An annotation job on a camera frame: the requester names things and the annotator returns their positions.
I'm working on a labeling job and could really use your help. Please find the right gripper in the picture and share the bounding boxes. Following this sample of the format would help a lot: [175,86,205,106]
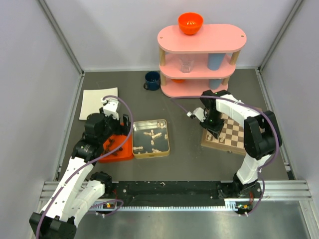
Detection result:
[199,110,224,139]

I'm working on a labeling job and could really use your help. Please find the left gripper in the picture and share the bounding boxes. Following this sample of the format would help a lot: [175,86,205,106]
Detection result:
[99,107,132,143]

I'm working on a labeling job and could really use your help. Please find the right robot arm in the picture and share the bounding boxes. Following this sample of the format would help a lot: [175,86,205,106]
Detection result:
[196,90,282,198]

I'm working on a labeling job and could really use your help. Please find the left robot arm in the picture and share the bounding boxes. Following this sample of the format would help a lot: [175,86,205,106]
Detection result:
[29,113,132,239]

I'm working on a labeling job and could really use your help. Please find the wooden chess board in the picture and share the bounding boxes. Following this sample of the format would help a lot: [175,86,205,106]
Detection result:
[201,114,246,156]

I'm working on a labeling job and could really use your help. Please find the orange metal tin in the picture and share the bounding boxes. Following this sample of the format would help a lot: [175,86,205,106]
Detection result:
[98,135,134,163]

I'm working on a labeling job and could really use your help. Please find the white square plate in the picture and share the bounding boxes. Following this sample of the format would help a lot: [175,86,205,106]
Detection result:
[79,87,118,120]

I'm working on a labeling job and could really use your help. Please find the white piece in tin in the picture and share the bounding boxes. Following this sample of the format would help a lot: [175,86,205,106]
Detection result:
[133,146,144,152]

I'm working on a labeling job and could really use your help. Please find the light blue lower cup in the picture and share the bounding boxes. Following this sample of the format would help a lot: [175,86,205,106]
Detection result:
[208,79,223,90]

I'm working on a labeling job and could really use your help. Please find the light blue cup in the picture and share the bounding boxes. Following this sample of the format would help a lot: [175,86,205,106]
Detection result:
[208,79,223,90]
[207,53,225,71]

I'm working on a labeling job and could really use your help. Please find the gold metal tin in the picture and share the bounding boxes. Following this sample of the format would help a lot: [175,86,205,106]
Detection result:
[132,119,170,159]

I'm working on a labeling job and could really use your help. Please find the white bishop in tin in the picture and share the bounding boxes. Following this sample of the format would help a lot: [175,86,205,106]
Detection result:
[152,132,162,139]

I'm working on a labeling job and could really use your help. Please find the small orange bowl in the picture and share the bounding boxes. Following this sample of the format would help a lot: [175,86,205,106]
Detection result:
[172,79,185,83]

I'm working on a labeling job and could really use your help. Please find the dark blue mug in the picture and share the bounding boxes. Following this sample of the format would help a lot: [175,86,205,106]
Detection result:
[143,71,160,91]

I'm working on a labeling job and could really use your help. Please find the pink three-tier shelf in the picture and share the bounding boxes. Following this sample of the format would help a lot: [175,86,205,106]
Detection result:
[158,24,247,97]

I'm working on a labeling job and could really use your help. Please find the clear glass cup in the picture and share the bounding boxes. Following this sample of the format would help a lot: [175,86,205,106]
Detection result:
[179,54,194,73]

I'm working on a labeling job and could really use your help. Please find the orange plastic bowl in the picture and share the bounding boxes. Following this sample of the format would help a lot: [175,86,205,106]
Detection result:
[178,12,204,35]

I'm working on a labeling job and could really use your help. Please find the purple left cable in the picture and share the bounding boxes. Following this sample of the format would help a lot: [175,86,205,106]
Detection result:
[35,95,134,239]

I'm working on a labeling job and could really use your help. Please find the purple cable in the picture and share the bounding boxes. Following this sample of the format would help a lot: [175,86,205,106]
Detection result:
[170,96,279,217]
[35,95,134,239]

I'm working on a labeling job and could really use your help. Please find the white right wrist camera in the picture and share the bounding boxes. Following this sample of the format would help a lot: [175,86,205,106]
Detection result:
[186,107,206,122]

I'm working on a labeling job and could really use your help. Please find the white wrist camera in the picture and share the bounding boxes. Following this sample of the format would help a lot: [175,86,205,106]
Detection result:
[186,107,206,122]
[101,98,119,120]

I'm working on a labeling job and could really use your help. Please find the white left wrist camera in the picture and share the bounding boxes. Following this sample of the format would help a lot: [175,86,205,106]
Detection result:
[101,98,119,120]

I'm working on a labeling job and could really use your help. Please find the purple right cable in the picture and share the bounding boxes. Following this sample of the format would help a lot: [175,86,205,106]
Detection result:
[170,96,279,217]

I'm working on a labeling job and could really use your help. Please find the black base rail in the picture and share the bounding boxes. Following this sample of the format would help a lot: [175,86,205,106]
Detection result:
[103,181,261,206]

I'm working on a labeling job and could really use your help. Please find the grey cable duct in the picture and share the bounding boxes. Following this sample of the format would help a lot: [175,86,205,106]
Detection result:
[89,197,253,214]

